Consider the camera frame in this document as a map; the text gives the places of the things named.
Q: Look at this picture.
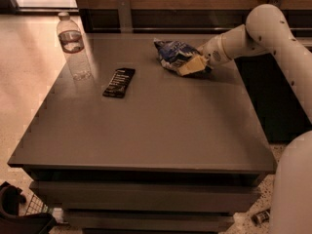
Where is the black white striped cylinder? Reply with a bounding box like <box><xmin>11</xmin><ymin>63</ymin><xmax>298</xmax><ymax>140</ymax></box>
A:
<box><xmin>251</xmin><ymin>209</ymin><xmax>270</xmax><ymax>226</ymax></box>

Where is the blue chip bag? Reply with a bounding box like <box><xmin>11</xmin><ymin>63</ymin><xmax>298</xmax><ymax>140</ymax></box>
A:
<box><xmin>153</xmin><ymin>38</ymin><xmax>199</xmax><ymax>71</ymax></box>

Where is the clear plastic water bottle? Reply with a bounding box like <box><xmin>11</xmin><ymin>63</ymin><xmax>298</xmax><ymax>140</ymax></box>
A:
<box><xmin>57</xmin><ymin>12</ymin><xmax>92</xmax><ymax>81</ymax></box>

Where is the left metal wall bracket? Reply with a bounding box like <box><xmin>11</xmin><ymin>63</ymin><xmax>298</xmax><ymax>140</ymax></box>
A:
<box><xmin>116</xmin><ymin>0</ymin><xmax>133</xmax><ymax>33</ymax></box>

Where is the metal wall bracket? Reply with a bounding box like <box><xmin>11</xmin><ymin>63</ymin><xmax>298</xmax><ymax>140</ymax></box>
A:
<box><xmin>267</xmin><ymin>0</ymin><xmax>284</xmax><ymax>8</ymax></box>
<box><xmin>116</xmin><ymin>0</ymin><xmax>133</xmax><ymax>33</ymax></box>

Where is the black chair base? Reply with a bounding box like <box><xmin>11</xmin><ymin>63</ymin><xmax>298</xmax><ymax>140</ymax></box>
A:
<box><xmin>0</xmin><ymin>180</ymin><xmax>58</xmax><ymax>234</ymax></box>

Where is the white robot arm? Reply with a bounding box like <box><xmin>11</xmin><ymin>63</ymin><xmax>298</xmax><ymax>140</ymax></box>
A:
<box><xmin>178</xmin><ymin>4</ymin><xmax>312</xmax><ymax>234</ymax></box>

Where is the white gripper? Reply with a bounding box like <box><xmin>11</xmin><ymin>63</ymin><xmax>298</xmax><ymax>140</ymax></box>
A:
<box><xmin>177</xmin><ymin>34</ymin><xmax>231</xmax><ymax>76</ymax></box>

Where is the black snack bar wrapper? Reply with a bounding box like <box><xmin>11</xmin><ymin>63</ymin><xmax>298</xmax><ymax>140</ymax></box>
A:
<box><xmin>102</xmin><ymin>67</ymin><xmax>136</xmax><ymax>98</ymax></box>

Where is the grey drawer cabinet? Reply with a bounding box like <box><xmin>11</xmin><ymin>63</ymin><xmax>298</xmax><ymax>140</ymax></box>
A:
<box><xmin>9</xmin><ymin>34</ymin><xmax>275</xmax><ymax>234</ymax></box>

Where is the wire basket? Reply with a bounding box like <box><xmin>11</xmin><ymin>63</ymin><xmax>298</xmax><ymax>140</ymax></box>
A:
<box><xmin>25</xmin><ymin>194</ymin><xmax>51</xmax><ymax>215</ymax></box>

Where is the right metal wall bracket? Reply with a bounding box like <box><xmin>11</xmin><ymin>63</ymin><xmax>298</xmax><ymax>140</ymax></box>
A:
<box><xmin>267</xmin><ymin>0</ymin><xmax>284</xmax><ymax>8</ymax></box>

